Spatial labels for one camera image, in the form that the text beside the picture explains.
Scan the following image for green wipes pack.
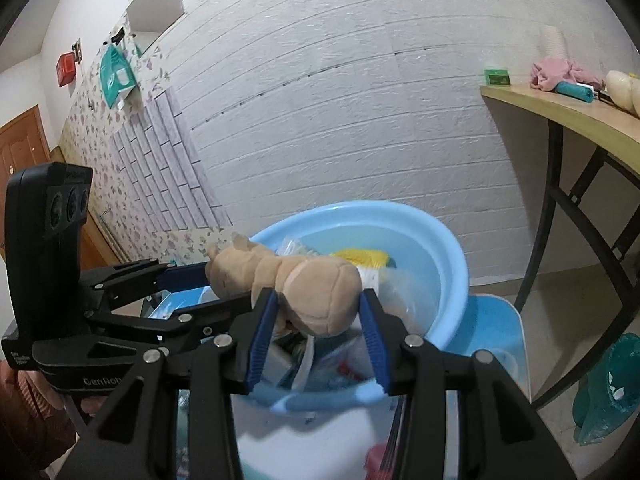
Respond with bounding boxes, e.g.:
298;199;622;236
99;42;137;109

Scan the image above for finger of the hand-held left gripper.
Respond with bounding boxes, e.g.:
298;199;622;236
84;292;257;356
80;259;212;312

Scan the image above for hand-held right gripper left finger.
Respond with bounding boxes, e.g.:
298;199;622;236
50;287;280;480

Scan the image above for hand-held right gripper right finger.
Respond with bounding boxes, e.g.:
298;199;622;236
359;287;578;480

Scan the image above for cream round containers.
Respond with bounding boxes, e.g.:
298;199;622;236
605;70;640;116

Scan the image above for pink cloth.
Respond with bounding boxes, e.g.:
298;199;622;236
530;56;606;93

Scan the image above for wooden door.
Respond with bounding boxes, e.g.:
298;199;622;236
0;105;56;196

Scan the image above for blue plastic basin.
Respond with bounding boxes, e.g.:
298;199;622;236
150;201;470;413

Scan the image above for wooden side table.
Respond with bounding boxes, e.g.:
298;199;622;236
480;82;640;411

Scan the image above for red wall box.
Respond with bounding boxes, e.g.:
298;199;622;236
56;52;77;87

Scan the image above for stack of paper cups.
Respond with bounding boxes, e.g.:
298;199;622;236
540;25;571;63

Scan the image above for teal roll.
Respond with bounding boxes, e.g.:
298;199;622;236
556;81;597;103

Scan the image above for beige plush bear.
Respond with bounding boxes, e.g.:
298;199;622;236
206;232;363;338

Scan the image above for person's left forearm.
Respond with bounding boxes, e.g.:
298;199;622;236
0;355;96;480

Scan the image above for green trash bin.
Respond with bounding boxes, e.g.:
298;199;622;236
572;332;640;446

